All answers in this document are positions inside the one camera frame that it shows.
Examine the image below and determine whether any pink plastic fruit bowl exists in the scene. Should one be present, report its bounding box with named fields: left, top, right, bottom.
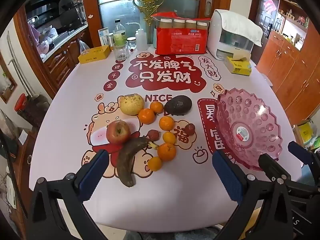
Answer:
left=214, top=87, right=282, bottom=172

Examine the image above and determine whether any flat yellow box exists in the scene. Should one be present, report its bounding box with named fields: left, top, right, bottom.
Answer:
left=78, top=45, right=111, bottom=64

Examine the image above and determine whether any small yellow-orange mandarin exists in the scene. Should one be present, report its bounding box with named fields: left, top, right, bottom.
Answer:
left=162, top=132, right=177, bottom=145
left=148, top=156, right=163, bottom=172

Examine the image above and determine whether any brown kitchen counter cabinet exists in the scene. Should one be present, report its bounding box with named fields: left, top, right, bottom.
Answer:
left=14, top=12, right=92, bottom=90

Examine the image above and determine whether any red apple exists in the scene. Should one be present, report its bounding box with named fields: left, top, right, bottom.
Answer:
left=106, top=120, right=131, bottom=145

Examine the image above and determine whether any yellow tissue pack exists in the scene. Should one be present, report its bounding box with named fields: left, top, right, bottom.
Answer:
left=223, top=55, right=252, bottom=76

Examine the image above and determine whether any yellow pear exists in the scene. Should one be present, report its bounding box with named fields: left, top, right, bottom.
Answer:
left=119, top=93, right=145, bottom=115

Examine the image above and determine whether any cardboard box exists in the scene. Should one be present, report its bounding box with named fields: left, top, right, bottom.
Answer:
left=292, top=119, right=317, bottom=148

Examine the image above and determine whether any grey fuzzy clothing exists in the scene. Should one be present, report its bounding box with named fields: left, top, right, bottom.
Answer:
left=124, top=224, right=223, bottom=240

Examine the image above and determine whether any clear glass tumbler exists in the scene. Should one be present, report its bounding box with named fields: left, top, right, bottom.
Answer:
left=112, top=42, right=130, bottom=61

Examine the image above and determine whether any brown overripe banana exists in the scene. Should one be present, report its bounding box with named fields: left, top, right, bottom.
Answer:
left=116, top=137, right=160, bottom=187

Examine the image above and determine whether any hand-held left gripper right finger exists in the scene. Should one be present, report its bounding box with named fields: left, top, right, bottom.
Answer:
left=212, top=151, right=294, bottom=240

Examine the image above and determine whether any white squeeze bottle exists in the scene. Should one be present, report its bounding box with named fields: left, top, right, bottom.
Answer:
left=126, top=21, right=148, bottom=51

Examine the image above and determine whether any frosted glass door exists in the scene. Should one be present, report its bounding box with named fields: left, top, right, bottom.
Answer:
left=96, top=0, right=202, bottom=45

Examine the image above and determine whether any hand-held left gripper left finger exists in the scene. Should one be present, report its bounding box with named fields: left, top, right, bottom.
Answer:
left=26, top=149, right=110, bottom=240

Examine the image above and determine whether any pink plastic bag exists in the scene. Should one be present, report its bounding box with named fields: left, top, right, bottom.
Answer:
left=29, top=22, right=44, bottom=47

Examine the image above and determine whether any white countertop appliance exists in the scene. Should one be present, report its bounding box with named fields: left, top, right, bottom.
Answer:
left=206, top=9, right=263, bottom=61

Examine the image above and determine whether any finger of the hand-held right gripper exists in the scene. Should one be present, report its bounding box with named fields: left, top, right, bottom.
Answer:
left=259, top=153, right=320, bottom=196
left=288, top=141, right=320, bottom=178

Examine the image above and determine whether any dark avocado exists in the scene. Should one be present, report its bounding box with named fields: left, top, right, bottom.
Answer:
left=164, top=95, right=193, bottom=116

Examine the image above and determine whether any white refrigerator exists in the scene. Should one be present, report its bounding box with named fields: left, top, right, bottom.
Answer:
left=0, top=19, right=54, bottom=130

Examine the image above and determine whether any orange wooden cabinet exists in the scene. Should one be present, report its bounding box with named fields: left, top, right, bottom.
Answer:
left=256, top=30, right=320, bottom=128

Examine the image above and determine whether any white towel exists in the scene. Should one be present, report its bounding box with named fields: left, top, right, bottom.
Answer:
left=222, top=11, right=263, bottom=47

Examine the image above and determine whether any wooden wall shelf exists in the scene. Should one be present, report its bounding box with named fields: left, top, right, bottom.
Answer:
left=277, top=0, right=310, bottom=33

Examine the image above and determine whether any orange mandarin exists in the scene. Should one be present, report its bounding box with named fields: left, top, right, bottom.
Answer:
left=150, top=101, right=164, bottom=113
left=138, top=108, right=155, bottom=125
left=157, top=142, right=177, bottom=162
left=159, top=116, right=175, bottom=132

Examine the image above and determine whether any printed red and white tablecloth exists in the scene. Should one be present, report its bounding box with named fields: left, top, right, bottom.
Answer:
left=30, top=44, right=304, bottom=227

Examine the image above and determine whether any red door decoration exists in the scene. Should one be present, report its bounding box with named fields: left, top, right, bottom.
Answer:
left=264, top=0, right=277, bottom=12

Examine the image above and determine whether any dark wooden door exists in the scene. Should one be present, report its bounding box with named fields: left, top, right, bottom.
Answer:
left=250, top=0, right=280, bottom=65

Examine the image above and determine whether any glass jar red lid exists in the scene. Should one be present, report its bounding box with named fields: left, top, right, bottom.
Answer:
left=14, top=93, right=50, bottom=128

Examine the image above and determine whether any white and blue carton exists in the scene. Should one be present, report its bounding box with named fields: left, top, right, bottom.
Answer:
left=98, top=27, right=110, bottom=47

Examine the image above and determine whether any wooden picture frame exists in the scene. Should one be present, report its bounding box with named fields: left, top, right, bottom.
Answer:
left=0, top=55, right=18, bottom=103

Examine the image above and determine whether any plastic bottle green label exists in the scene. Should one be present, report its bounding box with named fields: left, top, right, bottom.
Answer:
left=113, top=19, right=126, bottom=46

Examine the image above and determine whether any white plastic bag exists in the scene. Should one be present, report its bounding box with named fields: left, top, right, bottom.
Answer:
left=79, top=39, right=90, bottom=54

